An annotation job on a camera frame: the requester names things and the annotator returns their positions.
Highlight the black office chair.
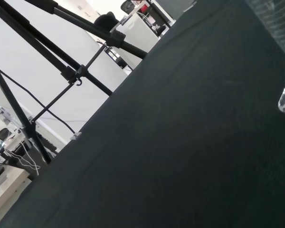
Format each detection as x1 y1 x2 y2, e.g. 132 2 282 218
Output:
93 11 120 30

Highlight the white thin cable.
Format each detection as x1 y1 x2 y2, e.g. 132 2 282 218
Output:
4 142 41 177

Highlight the black floor cable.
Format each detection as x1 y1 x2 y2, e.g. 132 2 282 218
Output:
0 68 77 134

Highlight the black bench cloth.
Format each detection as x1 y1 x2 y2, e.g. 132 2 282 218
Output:
0 0 285 228

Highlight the black tripod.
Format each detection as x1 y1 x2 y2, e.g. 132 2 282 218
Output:
0 0 148 167

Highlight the white cabinet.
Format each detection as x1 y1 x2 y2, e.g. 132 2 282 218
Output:
110 11 161 70

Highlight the pale wooden desk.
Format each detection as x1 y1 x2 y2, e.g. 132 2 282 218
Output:
0 166 32 216

